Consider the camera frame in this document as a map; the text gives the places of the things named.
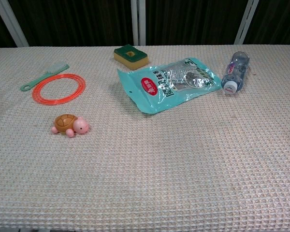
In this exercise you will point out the pink and brown turtle toy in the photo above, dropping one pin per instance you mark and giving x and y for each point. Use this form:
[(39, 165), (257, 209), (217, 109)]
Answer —
[(67, 123)]

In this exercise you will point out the beige woven table mat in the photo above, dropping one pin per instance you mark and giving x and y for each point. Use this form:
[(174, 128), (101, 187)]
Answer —
[(159, 157)]

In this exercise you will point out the teal plastic cloth package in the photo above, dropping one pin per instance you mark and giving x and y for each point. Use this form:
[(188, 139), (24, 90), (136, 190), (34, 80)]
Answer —
[(159, 89)]

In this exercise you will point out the yellow and green sponge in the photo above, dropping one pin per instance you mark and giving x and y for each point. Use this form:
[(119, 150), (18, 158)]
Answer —
[(131, 57)]

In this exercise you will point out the dark pleated curtain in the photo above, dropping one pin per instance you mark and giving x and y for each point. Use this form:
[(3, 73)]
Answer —
[(77, 21)]

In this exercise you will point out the white metal frame post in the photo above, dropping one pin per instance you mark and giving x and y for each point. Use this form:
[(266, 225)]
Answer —
[(138, 21), (11, 21), (246, 21)]

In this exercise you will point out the clear plastic water bottle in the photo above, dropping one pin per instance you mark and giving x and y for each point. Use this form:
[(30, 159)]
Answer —
[(235, 70)]

